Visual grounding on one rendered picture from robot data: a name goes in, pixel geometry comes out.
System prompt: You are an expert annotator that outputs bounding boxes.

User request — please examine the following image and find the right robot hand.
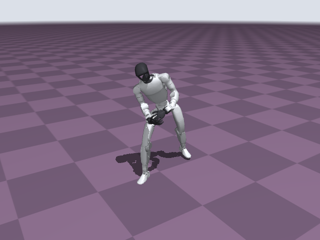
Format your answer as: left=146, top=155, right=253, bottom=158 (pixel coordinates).
left=146, top=115, right=164, bottom=125

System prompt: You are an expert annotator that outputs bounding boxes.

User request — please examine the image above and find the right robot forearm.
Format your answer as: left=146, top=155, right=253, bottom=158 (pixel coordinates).
left=140, top=106, right=152, bottom=125

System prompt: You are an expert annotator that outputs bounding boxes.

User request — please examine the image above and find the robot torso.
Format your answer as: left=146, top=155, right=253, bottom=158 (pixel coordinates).
left=139, top=73, right=170, bottom=111

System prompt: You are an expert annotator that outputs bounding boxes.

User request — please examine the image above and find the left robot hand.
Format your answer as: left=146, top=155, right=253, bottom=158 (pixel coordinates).
left=152, top=106, right=171, bottom=122

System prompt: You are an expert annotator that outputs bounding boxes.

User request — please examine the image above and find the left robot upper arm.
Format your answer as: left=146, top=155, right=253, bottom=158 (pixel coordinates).
left=158, top=73, right=177, bottom=98

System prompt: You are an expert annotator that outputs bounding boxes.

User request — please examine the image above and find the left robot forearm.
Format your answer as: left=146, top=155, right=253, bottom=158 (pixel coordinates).
left=165, top=91, right=179, bottom=112

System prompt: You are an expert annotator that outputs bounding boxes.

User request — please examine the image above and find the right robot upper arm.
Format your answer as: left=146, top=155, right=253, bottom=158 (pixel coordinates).
left=133, top=83, right=149, bottom=110

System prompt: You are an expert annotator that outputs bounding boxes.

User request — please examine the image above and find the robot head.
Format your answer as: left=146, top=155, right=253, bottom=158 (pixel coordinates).
left=135, top=62, right=154, bottom=84

